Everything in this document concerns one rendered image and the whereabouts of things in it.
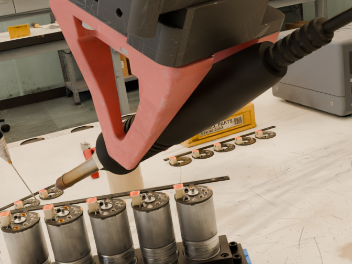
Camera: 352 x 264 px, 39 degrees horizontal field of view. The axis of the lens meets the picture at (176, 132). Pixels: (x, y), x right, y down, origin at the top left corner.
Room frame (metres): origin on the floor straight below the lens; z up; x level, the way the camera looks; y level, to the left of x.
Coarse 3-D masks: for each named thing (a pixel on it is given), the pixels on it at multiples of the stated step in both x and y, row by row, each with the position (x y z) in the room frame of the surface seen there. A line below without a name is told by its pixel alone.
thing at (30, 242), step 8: (40, 224) 0.29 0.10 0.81; (16, 232) 0.28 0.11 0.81; (24, 232) 0.28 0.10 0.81; (32, 232) 0.28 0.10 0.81; (40, 232) 0.29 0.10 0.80; (8, 240) 0.28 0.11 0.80; (16, 240) 0.28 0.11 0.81; (24, 240) 0.28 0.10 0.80; (32, 240) 0.28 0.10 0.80; (40, 240) 0.29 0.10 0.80; (8, 248) 0.28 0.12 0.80; (16, 248) 0.28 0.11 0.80; (24, 248) 0.28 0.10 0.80; (32, 248) 0.28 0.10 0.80; (40, 248) 0.28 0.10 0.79; (16, 256) 0.28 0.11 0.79; (24, 256) 0.28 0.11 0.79; (32, 256) 0.28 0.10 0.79; (40, 256) 0.28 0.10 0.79; (48, 256) 0.29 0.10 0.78
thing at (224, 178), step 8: (224, 176) 0.31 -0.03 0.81; (184, 184) 0.31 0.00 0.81; (192, 184) 0.31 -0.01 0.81; (120, 192) 0.31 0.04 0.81; (128, 192) 0.31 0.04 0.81; (144, 192) 0.31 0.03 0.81; (72, 200) 0.31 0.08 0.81; (80, 200) 0.31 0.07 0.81; (24, 208) 0.31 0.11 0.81; (32, 208) 0.31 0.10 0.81; (40, 208) 0.31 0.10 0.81
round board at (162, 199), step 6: (150, 192) 0.30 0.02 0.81; (156, 192) 0.30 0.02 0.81; (162, 192) 0.30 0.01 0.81; (144, 198) 0.30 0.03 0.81; (156, 198) 0.29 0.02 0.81; (162, 198) 0.29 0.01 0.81; (168, 198) 0.29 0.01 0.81; (132, 204) 0.29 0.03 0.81; (144, 204) 0.28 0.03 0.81; (150, 204) 0.29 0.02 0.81; (156, 204) 0.28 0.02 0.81; (162, 204) 0.28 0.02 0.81; (138, 210) 0.28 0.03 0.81; (144, 210) 0.28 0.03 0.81; (150, 210) 0.28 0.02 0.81
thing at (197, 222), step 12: (180, 204) 0.28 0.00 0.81; (192, 204) 0.28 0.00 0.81; (204, 204) 0.28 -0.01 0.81; (180, 216) 0.29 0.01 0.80; (192, 216) 0.28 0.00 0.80; (204, 216) 0.28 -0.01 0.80; (180, 228) 0.29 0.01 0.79; (192, 228) 0.28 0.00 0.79; (204, 228) 0.28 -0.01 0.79; (216, 228) 0.29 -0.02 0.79; (192, 240) 0.28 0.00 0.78; (204, 240) 0.28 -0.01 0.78; (216, 240) 0.28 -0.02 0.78; (192, 252) 0.28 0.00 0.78; (204, 252) 0.28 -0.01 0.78; (216, 252) 0.28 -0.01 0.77
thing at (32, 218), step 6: (12, 216) 0.30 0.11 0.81; (24, 216) 0.30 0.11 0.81; (30, 216) 0.29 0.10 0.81; (36, 216) 0.29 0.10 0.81; (12, 222) 0.29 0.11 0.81; (24, 222) 0.29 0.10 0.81; (30, 222) 0.29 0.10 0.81; (36, 222) 0.29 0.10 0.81; (6, 228) 0.28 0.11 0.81; (12, 228) 0.28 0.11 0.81; (18, 228) 0.28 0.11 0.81; (24, 228) 0.28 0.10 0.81
